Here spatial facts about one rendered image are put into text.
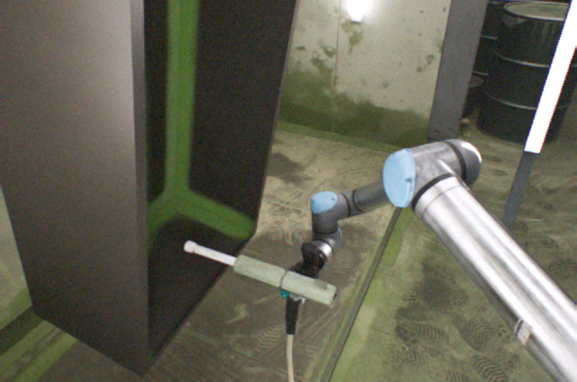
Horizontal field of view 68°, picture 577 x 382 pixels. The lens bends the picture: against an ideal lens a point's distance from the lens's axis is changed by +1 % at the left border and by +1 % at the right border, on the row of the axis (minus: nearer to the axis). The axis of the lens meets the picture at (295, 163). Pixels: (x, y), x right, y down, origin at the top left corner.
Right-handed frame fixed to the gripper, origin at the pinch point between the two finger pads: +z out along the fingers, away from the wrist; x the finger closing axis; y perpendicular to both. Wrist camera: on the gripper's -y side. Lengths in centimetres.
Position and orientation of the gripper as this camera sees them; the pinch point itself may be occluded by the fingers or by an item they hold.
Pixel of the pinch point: (291, 292)
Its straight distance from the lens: 127.2
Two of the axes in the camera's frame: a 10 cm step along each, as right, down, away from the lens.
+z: -3.7, 3.7, -8.5
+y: -0.8, 9.0, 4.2
